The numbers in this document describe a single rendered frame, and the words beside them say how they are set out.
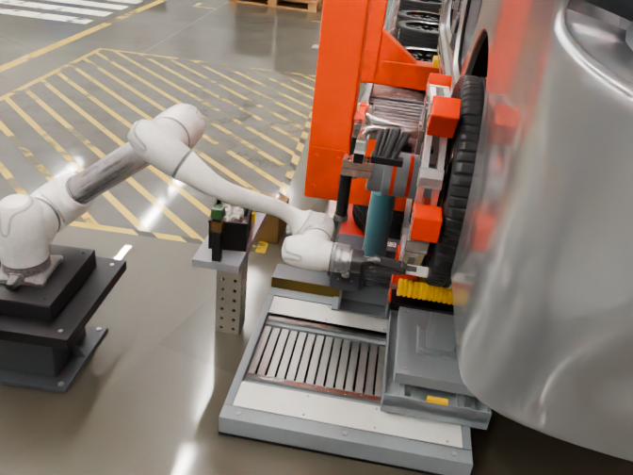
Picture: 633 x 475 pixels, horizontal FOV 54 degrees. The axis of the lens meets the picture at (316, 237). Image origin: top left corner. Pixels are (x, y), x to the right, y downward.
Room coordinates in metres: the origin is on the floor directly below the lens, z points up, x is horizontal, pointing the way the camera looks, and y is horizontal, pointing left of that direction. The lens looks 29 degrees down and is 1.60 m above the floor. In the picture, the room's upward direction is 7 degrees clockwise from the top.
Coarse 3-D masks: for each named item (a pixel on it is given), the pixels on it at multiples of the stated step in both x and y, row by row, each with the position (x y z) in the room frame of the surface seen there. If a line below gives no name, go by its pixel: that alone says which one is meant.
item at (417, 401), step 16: (384, 368) 1.76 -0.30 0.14; (384, 384) 1.64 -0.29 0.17; (400, 384) 1.65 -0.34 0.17; (384, 400) 1.59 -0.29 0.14; (400, 400) 1.59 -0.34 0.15; (416, 400) 1.58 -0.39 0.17; (432, 400) 1.58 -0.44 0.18; (448, 400) 1.62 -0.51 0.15; (464, 400) 1.59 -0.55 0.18; (416, 416) 1.58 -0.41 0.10; (432, 416) 1.58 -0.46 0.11; (448, 416) 1.57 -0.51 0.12; (464, 416) 1.57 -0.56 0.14; (480, 416) 1.56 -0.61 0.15
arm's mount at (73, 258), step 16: (64, 256) 1.89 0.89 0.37; (80, 256) 1.90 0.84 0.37; (64, 272) 1.79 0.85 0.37; (80, 272) 1.83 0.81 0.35; (0, 288) 1.67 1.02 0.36; (16, 288) 1.68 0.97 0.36; (32, 288) 1.69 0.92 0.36; (48, 288) 1.69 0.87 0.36; (64, 288) 1.71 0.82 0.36; (0, 304) 1.62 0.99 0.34; (16, 304) 1.61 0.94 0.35; (32, 304) 1.61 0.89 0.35; (48, 304) 1.61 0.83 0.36; (64, 304) 1.70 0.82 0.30
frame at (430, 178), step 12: (432, 96) 1.81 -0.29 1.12; (420, 120) 2.06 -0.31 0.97; (420, 144) 2.07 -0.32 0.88; (444, 144) 1.64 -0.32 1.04; (444, 156) 1.62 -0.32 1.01; (420, 168) 1.59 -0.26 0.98; (420, 180) 1.57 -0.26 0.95; (432, 180) 1.57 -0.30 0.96; (420, 192) 1.57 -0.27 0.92; (432, 192) 1.57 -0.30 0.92; (408, 204) 2.00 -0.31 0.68; (432, 204) 1.57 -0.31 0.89; (408, 216) 1.97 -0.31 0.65; (408, 228) 1.93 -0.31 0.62; (408, 240) 1.57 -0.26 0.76; (420, 240) 1.57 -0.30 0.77; (408, 252) 1.59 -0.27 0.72; (420, 252) 1.58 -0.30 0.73
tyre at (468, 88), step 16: (464, 80) 1.82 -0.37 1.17; (480, 80) 1.85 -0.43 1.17; (464, 96) 1.72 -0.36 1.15; (480, 96) 1.72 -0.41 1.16; (464, 112) 1.66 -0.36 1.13; (480, 112) 1.67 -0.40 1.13; (464, 128) 1.62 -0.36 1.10; (464, 144) 1.58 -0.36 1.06; (464, 160) 1.56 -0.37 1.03; (464, 176) 1.54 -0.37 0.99; (448, 192) 1.55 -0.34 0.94; (464, 192) 1.52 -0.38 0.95; (448, 208) 1.52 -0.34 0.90; (464, 208) 1.51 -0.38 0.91; (448, 224) 1.51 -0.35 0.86; (448, 240) 1.51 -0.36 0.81; (432, 256) 1.59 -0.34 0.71; (448, 256) 1.52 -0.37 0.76; (432, 272) 1.56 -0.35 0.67; (448, 272) 1.54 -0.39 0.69
